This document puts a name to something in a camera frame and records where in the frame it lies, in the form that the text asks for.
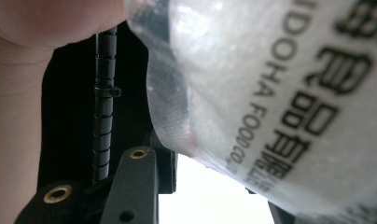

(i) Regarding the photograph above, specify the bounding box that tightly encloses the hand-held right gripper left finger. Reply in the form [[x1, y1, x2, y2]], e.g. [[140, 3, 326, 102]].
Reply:
[[100, 130, 178, 224]]

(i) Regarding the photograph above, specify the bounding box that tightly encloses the red and white refill pouch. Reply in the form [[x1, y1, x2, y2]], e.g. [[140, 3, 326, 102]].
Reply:
[[125, 0, 377, 224]]

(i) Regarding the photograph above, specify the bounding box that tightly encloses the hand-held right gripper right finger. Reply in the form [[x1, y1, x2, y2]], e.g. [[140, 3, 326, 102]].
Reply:
[[267, 200, 299, 224]]

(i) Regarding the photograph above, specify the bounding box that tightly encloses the left hand-held gripper black cable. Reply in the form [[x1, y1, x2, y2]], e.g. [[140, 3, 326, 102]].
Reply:
[[91, 26, 122, 184]]

